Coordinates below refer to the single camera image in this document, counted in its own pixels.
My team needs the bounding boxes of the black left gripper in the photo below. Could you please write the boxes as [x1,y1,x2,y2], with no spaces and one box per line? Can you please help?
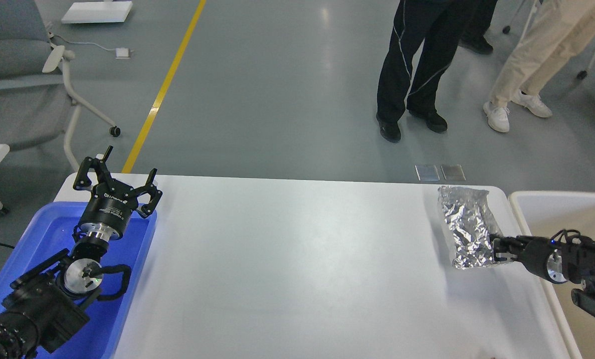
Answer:
[73,146,163,240]

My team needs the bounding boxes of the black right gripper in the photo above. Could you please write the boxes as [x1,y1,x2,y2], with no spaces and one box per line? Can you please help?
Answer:
[492,236,567,284]

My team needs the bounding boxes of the silver foil bag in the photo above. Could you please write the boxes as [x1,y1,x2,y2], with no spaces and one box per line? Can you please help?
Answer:
[438,185,502,270]

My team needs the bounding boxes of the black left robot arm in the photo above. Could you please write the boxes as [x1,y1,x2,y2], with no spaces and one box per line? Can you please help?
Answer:
[0,146,163,359]

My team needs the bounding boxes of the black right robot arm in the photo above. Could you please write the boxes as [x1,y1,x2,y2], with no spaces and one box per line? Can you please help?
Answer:
[490,229,595,318]

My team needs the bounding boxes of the blue plastic tray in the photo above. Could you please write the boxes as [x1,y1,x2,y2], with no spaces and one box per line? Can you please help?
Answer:
[0,201,158,359]

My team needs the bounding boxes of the right metal floor plate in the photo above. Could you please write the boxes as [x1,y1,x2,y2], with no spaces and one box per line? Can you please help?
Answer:
[440,164,466,181]

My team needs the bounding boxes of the metal floor plate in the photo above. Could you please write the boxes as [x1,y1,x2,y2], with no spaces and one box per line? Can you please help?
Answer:
[415,165,440,182]
[440,164,466,181]

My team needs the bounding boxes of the beige plastic tray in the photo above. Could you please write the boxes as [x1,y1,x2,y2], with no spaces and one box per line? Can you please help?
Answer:
[509,191,595,359]

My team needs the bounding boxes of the left metal floor plate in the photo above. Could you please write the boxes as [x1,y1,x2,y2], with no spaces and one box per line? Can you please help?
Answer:
[415,165,440,182]

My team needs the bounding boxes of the grey office chair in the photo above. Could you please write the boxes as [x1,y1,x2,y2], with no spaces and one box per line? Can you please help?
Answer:
[0,0,120,170]

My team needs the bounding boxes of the white flat base board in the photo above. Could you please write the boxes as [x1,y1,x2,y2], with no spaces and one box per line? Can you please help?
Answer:
[61,0,133,23]

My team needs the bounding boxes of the person in beige trousers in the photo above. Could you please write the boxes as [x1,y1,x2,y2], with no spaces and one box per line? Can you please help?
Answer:
[483,0,595,133]

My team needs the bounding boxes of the person in black clothes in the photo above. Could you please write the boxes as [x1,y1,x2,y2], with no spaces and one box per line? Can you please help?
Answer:
[376,0,480,143]

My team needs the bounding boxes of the person with black shoes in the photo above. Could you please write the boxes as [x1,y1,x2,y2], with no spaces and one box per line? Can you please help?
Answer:
[458,0,498,55]

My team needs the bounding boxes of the white power adapter with cable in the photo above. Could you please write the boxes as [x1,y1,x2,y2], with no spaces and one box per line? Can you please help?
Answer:
[48,31,132,59]

